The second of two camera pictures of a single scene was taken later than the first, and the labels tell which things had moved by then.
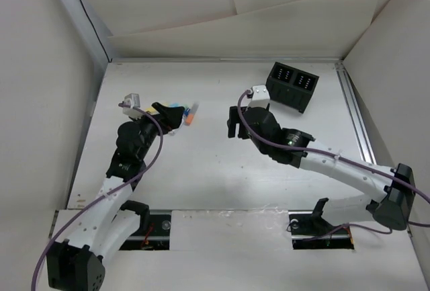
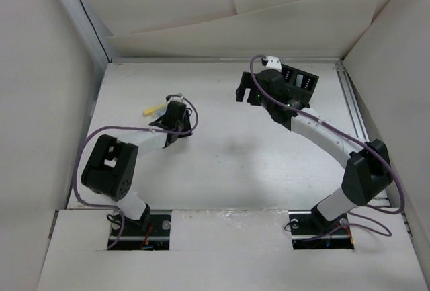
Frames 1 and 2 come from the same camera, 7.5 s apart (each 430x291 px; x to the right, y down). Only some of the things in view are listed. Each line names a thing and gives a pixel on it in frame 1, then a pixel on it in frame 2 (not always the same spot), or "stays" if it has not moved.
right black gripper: [234, 119] to [247, 82]
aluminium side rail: [359, 124] stays
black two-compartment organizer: [291, 87] stays
